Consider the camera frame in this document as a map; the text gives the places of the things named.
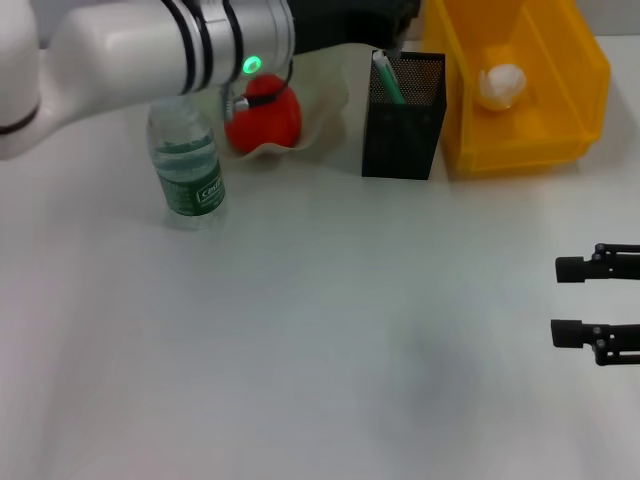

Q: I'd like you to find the white paper ball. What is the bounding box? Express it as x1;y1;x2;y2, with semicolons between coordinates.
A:
477;63;529;110

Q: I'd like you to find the mint green pen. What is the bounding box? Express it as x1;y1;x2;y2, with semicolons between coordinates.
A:
372;49;409;106

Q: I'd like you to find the clear green-label water bottle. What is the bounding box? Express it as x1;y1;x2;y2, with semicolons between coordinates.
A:
146;97;227;232

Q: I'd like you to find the black mesh pen holder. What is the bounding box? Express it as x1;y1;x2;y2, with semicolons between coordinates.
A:
361;48;448;180

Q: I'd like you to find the translucent wavy fruit bowl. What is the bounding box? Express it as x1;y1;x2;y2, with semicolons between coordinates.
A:
219;42;351;164

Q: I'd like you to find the red-orange toy fruit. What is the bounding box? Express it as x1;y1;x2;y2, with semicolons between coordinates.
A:
223;73;304;154

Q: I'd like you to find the yellow plastic storage bin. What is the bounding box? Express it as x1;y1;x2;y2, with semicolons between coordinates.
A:
421;0;612;176

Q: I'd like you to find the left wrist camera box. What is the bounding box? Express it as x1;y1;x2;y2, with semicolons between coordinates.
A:
289;0;421;51

